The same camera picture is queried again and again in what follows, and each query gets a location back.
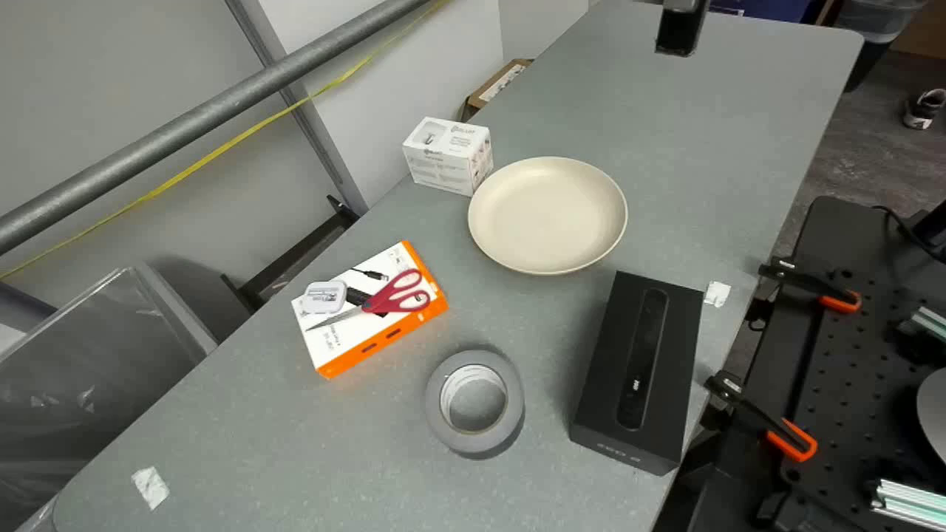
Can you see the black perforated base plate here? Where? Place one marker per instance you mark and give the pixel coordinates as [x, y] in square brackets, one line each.
[847, 363]

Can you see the silver aluminium extrusion bar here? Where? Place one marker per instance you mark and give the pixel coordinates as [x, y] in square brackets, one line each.
[909, 504]

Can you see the white paper sticker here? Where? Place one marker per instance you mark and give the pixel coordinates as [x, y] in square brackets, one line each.
[150, 484]

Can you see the small white square case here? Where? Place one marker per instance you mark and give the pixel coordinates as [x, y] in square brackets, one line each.
[323, 297]

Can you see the white stacked small boxes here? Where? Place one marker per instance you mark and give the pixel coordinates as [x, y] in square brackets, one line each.
[448, 150]

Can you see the white round plate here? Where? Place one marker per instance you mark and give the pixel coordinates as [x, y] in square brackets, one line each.
[547, 213]

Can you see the orange and white box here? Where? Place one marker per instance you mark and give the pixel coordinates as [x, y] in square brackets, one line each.
[346, 338]

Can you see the grey diagonal frame strut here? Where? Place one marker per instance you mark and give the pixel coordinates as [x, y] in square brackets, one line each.
[299, 105]

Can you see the white and black shoe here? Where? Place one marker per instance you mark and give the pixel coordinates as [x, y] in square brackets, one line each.
[924, 108]

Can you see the black rectangular box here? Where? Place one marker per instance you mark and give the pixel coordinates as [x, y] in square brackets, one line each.
[640, 368]

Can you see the brown framed board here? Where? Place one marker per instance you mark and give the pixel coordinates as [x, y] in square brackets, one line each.
[491, 87]

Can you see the grey metal pole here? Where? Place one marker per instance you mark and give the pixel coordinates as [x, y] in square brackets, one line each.
[188, 121]

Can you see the small white tape piece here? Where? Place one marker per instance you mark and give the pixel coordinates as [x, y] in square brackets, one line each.
[716, 292]

